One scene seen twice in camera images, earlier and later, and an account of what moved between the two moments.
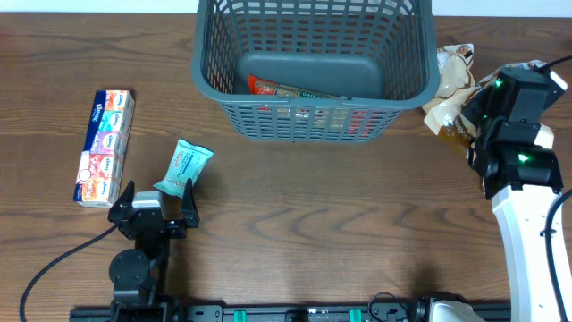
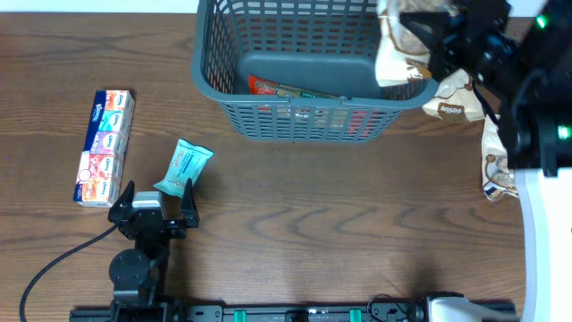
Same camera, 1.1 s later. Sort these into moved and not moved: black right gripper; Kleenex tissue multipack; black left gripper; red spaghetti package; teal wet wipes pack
Moved: black right gripper
Not moved: black left gripper; red spaghetti package; Kleenex tissue multipack; teal wet wipes pack
